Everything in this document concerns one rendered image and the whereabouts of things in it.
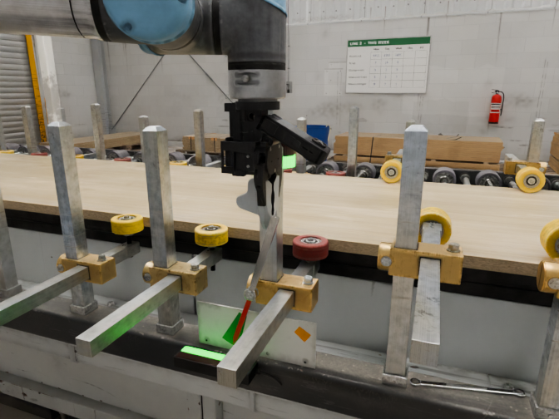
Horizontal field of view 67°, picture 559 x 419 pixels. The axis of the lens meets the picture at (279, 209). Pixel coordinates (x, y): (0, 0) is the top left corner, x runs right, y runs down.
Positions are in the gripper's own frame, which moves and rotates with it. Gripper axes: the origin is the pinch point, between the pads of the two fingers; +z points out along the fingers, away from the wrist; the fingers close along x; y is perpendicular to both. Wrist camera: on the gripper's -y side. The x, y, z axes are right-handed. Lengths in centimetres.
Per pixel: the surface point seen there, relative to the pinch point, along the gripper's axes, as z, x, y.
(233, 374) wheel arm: 15.6, 20.0, -2.3
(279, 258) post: 9.7, -7.1, 0.9
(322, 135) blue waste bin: 46, -570, 136
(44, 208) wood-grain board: 13, -25, 82
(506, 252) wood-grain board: 11, -30, -41
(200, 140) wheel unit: 2, -115, 81
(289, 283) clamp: 14.0, -5.8, -1.6
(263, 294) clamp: 16.8, -5.1, 3.5
